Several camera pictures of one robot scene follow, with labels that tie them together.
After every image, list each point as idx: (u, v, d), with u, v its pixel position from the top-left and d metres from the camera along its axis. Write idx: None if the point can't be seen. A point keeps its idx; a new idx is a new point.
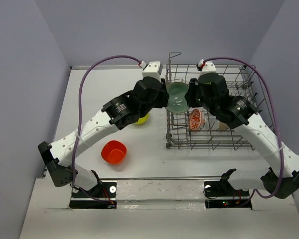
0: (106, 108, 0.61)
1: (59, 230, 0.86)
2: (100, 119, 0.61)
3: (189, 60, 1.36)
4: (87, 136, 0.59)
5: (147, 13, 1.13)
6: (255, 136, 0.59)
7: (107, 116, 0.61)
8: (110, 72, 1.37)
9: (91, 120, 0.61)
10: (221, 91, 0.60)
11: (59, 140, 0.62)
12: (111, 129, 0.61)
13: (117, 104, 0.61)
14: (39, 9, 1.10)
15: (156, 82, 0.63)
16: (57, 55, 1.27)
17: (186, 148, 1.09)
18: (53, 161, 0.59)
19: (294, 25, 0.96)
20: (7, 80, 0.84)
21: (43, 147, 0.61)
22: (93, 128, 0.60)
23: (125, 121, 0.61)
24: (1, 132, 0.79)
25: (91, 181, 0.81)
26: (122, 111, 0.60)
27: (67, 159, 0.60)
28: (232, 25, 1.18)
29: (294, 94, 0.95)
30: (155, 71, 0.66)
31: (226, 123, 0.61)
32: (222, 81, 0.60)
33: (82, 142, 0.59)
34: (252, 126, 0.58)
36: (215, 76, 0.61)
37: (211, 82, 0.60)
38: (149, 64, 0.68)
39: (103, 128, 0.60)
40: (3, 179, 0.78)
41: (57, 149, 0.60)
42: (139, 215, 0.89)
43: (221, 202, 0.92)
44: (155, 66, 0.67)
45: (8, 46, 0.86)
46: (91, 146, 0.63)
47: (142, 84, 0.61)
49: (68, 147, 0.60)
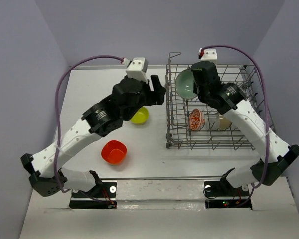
0: (85, 116, 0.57)
1: (59, 230, 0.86)
2: (80, 128, 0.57)
3: (189, 60, 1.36)
4: (67, 146, 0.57)
5: (146, 13, 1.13)
6: (243, 121, 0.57)
7: (87, 125, 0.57)
8: (110, 72, 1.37)
9: (72, 130, 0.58)
10: (212, 77, 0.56)
11: (40, 152, 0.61)
12: (93, 137, 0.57)
13: (96, 110, 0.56)
14: (39, 9, 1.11)
15: (137, 82, 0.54)
16: (57, 55, 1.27)
17: (186, 148, 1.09)
18: (35, 174, 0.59)
19: (294, 25, 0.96)
20: (7, 81, 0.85)
21: (24, 160, 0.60)
22: (74, 138, 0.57)
23: (106, 128, 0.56)
24: (1, 132, 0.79)
25: (89, 182, 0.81)
26: (101, 118, 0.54)
27: (49, 170, 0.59)
28: (232, 26, 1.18)
29: (293, 94, 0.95)
30: (138, 70, 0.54)
31: (216, 108, 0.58)
32: (213, 67, 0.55)
33: (64, 153, 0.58)
34: (239, 111, 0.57)
36: (206, 62, 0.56)
37: (202, 68, 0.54)
38: (132, 61, 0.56)
39: (84, 137, 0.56)
40: (3, 179, 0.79)
41: (38, 161, 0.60)
42: (139, 215, 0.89)
43: (221, 202, 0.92)
44: (139, 63, 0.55)
45: (8, 46, 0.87)
46: (75, 154, 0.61)
47: (118, 89, 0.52)
49: (49, 159, 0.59)
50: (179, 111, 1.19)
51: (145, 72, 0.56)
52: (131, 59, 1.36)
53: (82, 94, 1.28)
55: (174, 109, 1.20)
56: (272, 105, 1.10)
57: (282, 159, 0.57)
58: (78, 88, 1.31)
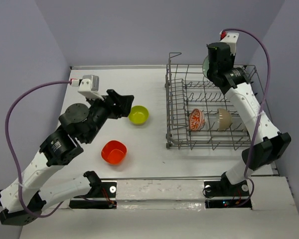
0: (42, 149, 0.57)
1: (58, 230, 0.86)
2: (38, 161, 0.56)
3: (189, 60, 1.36)
4: (29, 181, 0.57)
5: (146, 14, 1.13)
6: (238, 100, 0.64)
7: (45, 158, 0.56)
8: (110, 72, 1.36)
9: (31, 164, 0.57)
10: (222, 58, 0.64)
11: (6, 188, 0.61)
12: (54, 168, 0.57)
13: (51, 141, 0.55)
14: (39, 9, 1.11)
15: (84, 107, 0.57)
16: (57, 55, 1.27)
17: (186, 148, 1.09)
18: (3, 210, 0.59)
19: (293, 26, 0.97)
20: (7, 81, 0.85)
21: None
22: (34, 173, 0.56)
23: (65, 158, 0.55)
24: (1, 132, 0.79)
25: (84, 187, 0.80)
26: (57, 150, 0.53)
27: (17, 205, 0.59)
28: (231, 26, 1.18)
29: (293, 94, 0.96)
30: (88, 90, 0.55)
31: (219, 86, 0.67)
32: (226, 50, 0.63)
33: (27, 188, 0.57)
34: (238, 91, 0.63)
36: (223, 45, 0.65)
37: (217, 47, 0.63)
38: (81, 81, 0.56)
39: (43, 171, 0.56)
40: (3, 179, 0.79)
41: (5, 197, 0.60)
42: (139, 215, 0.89)
43: (221, 202, 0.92)
44: (88, 84, 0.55)
45: (8, 46, 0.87)
46: (42, 184, 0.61)
47: (65, 119, 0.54)
49: (13, 195, 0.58)
50: (180, 111, 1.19)
51: (97, 89, 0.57)
52: (131, 59, 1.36)
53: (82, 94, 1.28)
55: (174, 109, 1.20)
56: (272, 106, 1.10)
57: (267, 140, 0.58)
58: (78, 88, 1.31)
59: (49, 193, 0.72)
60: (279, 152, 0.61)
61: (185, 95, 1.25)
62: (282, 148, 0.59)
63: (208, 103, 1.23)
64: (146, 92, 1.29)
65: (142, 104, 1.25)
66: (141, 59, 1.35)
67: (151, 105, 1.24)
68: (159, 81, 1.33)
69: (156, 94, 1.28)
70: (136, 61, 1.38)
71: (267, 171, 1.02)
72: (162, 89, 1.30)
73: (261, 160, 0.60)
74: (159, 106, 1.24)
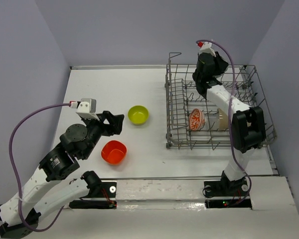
0: (42, 165, 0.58)
1: (58, 231, 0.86)
2: (38, 177, 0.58)
3: (189, 60, 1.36)
4: (28, 196, 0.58)
5: (146, 14, 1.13)
6: (213, 95, 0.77)
7: (45, 174, 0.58)
8: (110, 72, 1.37)
9: (31, 179, 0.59)
10: (207, 71, 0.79)
11: (6, 203, 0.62)
12: (53, 183, 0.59)
13: (51, 158, 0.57)
14: (39, 9, 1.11)
15: (82, 126, 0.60)
16: (56, 55, 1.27)
17: (186, 148, 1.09)
18: (3, 224, 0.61)
19: (293, 25, 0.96)
20: (7, 81, 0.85)
21: None
22: (34, 187, 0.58)
23: (63, 174, 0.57)
24: (1, 132, 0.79)
25: (82, 191, 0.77)
26: (56, 167, 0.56)
27: (16, 219, 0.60)
28: (231, 26, 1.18)
29: (293, 94, 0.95)
30: (87, 113, 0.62)
31: (200, 92, 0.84)
32: (211, 65, 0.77)
33: (26, 203, 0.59)
34: (213, 89, 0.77)
36: (210, 59, 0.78)
37: (204, 62, 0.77)
38: (80, 103, 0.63)
39: (43, 185, 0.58)
40: (2, 180, 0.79)
41: (5, 212, 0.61)
42: (139, 215, 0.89)
43: (221, 202, 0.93)
44: (86, 106, 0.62)
45: (8, 46, 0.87)
46: (40, 198, 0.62)
47: (66, 138, 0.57)
49: (13, 209, 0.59)
50: (180, 111, 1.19)
51: (94, 111, 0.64)
52: (131, 59, 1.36)
53: (82, 94, 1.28)
55: (174, 109, 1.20)
56: (272, 105, 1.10)
57: (240, 110, 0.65)
58: (78, 88, 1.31)
59: (44, 203, 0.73)
60: (258, 124, 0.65)
61: (185, 95, 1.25)
62: (257, 116, 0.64)
63: (208, 103, 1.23)
64: (146, 92, 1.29)
65: (142, 104, 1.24)
66: (141, 59, 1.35)
67: (151, 105, 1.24)
68: (159, 81, 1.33)
69: (156, 94, 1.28)
70: (135, 61, 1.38)
71: (267, 171, 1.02)
72: (162, 89, 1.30)
73: (241, 130, 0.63)
74: (159, 106, 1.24)
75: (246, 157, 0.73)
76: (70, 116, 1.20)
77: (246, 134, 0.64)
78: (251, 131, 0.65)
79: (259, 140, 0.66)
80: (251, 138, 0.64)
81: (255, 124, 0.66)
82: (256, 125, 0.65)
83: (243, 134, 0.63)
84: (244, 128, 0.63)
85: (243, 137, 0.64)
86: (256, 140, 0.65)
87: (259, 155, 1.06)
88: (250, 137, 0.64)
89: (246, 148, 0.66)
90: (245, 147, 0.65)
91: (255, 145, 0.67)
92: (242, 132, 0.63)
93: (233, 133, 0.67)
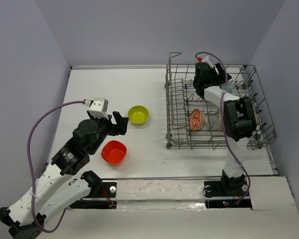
0: (55, 161, 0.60)
1: (57, 231, 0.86)
2: (52, 172, 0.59)
3: (189, 60, 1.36)
4: (42, 191, 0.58)
5: (146, 14, 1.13)
6: (210, 93, 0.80)
7: (58, 168, 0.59)
8: (110, 71, 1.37)
9: (44, 175, 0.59)
10: (202, 74, 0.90)
11: (16, 202, 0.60)
12: (65, 178, 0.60)
13: (64, 153, 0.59)
14: (39, 10, 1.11)
15: (93, 122, 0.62)
16: (57, 55, 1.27)
17: (187, 148, 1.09)
18: (14, 224, 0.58)
19: (292, 26, 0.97)
20: (7, 81, 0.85)
21: (0, 214, 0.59)
22: (47, 183, 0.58)
23: (75, 167, 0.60)
24: (0, 133, 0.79)
25: (87, 188, 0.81)
26: (71, 160, 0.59)
27: (28, 218, 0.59)
28: (231, 27, 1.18)
29: (293, 94, 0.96)
30: (99, 111, 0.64)
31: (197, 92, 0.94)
32: (206, 69, 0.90)
33: (39, 199, 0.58)
34: (211, 88, 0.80)
36: (206, 66, 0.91)
37: (200, 67, 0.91)
38: (93, 102, 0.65)
39: (56, 180, 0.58)
40: (2, 179, 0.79)
41: (15, 211, 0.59)
42: (140, 215, 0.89)
43: (221, 202, 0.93)
44: (99, 105, 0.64)
45: (8, 45, 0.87)
46: (50, 196, 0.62)
47: (78, 133, 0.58)
49: (26, 207, 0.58)
50: (180, 111, 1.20)
51: (105, 111, 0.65)
52: (131, 59, 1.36)
53: (82, 94, 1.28)
55: (174, 109, 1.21)
56: (272, 105, 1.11)
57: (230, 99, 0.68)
58: (78, 88, 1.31)
59: (47, 206, 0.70)
60: (247, 112, 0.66)
61: (185, 95, 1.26)
62: (245, 105, 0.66)
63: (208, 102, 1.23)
64: (146, 92, 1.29)
65: (142, 104, 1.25)
66: (141, 58, 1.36)
67: (151, 105, 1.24)
68: (159, 80, 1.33)
69: (157, 94, 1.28)
70: (136, 61, 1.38)
71: (267, 171, 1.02)
72: (162, 89, 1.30)
73: (232, 117, 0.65)
74: (159, 105, 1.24)
75: (242, 147, 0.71)
76: (70, 115, 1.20)
77: (237, 121, 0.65)
78: (241, 119, 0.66)
79: (250, 129, 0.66)
80: (242, 126, 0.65)
81: (244, 113, 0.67)
82: (246, 113, 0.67)
83: (233, 121, 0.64)
84: (235, 115, 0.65)
85: (234, 123, 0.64)
86: (247, 127, 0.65)
87: (259, 155, 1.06)
88: (241, 125, 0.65)
89: (238, 135, 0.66)
90: (237, 134, 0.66)
91: (247, 133, 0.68)
92: (233, 118, 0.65)
93: (225, 122, 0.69)
